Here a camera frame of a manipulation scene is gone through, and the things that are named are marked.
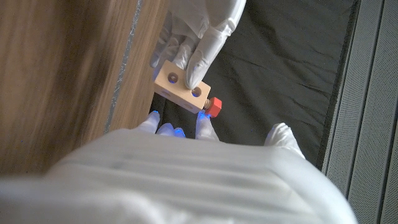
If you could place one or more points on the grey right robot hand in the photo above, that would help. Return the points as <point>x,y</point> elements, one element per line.
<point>186,180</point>

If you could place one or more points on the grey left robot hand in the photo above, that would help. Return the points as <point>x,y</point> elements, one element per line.
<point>199,34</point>

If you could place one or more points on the wooden block with holes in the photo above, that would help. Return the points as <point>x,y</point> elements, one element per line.
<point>182,87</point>

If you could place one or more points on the red-headed wooden screw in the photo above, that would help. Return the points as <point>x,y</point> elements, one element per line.
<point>213,106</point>

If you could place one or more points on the grey tape outline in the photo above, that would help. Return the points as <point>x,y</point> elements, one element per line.
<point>122,65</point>

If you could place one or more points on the black backdrop curtain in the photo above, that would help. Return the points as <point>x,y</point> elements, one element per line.
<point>280,77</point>

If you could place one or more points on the grey perforated panel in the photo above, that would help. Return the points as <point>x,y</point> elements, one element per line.
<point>367,118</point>

